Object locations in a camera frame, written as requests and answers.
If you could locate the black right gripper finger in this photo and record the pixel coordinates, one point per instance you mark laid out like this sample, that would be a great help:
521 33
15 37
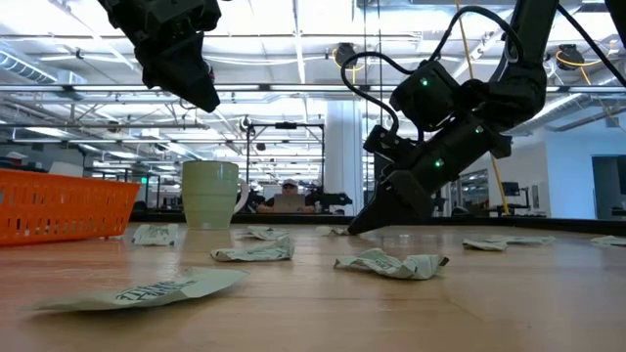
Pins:
381 210

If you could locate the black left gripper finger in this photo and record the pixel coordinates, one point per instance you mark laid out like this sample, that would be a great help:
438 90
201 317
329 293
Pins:
186 73

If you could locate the pale green sweetener packet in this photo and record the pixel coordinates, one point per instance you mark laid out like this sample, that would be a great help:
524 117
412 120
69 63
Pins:
195 286
484 245
611 240
530 240
259 253
391 266
268 233
155 234

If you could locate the black background robot arm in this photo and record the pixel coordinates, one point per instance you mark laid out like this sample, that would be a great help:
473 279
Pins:
332 199

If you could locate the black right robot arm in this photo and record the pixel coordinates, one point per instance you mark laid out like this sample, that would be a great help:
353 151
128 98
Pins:
518 83

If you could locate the small black monitor on stand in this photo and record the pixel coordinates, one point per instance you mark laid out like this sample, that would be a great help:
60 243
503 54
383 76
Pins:
511 189

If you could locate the grey laptop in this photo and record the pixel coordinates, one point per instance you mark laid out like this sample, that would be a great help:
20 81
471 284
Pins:
289 203

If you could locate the pale green ceramic mug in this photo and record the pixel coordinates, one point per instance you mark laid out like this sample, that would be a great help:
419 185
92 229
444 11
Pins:
210 195

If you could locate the orange plastic mesh basket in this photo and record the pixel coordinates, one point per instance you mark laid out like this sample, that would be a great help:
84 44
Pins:
58 182

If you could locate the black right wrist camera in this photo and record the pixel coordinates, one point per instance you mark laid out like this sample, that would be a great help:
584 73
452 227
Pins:
384 144

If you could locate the black metal rig frame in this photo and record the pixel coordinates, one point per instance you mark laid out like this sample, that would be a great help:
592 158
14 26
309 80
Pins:
286 125

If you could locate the silver ventilation duct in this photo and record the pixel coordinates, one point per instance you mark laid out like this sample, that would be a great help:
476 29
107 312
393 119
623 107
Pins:
24 68

